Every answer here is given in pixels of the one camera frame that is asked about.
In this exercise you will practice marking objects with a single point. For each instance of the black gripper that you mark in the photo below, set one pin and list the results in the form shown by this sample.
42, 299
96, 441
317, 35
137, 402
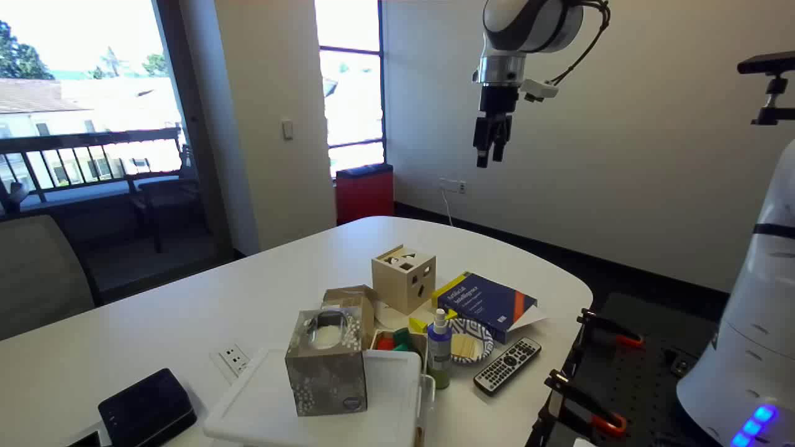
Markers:
494, 120

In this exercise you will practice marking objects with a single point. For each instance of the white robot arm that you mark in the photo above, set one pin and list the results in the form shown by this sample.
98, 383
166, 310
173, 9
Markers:
740, 390

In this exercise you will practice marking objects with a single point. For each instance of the blue book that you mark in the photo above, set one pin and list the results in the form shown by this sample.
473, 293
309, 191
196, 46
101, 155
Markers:
498, 305

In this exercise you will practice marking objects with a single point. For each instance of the red bin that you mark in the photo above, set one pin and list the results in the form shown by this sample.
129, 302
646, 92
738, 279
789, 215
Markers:
364, 191

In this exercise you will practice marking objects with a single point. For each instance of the wooden shape sorter box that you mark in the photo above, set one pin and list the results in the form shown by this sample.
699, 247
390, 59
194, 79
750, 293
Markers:
404, 279

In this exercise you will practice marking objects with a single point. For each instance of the upper orange black clamp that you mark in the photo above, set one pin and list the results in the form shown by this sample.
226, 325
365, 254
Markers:
624, 335

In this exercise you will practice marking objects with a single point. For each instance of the orange black clamp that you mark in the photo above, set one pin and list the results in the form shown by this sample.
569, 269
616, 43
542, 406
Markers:
580, 410
624, 335

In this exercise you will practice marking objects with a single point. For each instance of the round patterned plate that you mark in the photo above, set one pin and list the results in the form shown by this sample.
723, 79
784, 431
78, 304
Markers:
471, 341

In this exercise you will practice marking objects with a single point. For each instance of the small sanitizer bottle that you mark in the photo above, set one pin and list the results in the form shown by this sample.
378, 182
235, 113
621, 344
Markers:
438, 349

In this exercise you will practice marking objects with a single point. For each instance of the black remote control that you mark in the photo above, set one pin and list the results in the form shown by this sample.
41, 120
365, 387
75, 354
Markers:
504, 365

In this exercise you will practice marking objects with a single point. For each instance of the colourful toy blocks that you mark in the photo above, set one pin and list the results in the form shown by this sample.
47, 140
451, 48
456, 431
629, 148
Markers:
397, 341

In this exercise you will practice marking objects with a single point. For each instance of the grey tissue box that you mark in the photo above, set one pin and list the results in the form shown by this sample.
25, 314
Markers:
323, 362

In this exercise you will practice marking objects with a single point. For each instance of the lower orange black clamp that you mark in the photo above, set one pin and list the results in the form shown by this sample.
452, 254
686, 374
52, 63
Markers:
580, 410

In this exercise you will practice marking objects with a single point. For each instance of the dark patio chair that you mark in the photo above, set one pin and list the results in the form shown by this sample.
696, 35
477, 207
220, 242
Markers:
154, 191

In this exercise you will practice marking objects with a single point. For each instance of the table power outlet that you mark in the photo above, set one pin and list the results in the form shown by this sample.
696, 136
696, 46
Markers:
231, 359

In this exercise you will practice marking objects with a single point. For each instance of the black tablet device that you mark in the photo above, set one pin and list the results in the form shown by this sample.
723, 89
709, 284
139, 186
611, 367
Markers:
147, 412

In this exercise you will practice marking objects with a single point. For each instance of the grey chair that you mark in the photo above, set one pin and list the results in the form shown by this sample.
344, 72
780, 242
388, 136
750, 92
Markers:
41, 274

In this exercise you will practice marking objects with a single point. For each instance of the wall light switch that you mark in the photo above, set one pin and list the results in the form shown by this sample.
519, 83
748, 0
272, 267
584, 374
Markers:
287, 126

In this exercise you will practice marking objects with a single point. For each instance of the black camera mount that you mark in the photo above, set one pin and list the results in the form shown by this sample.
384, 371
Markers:
774, 66

